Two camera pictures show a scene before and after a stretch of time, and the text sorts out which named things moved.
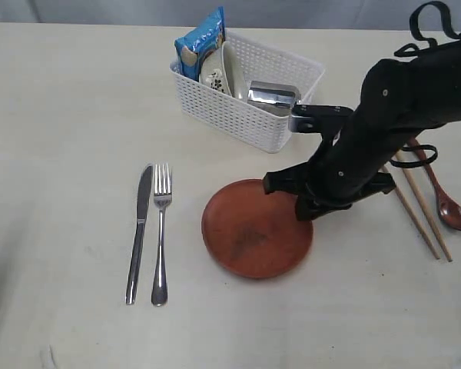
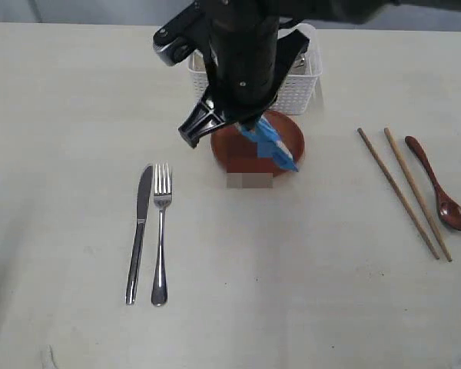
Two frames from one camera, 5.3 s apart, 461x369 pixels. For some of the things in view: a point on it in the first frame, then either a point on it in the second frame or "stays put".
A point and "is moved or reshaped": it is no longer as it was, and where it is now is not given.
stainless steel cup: x=277 y=98 to x=300 y=64
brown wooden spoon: x=449 y=211 stays put
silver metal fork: x=160 y=290 stays put
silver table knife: x=142 y=211 stays put
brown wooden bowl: x=253 y=234 to x=237 y=151
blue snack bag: x=195 y=44 is moved or reshaped
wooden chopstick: x=401 y=157 stays put
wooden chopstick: x=407 y=202 is moved or reshaped
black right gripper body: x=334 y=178 to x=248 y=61
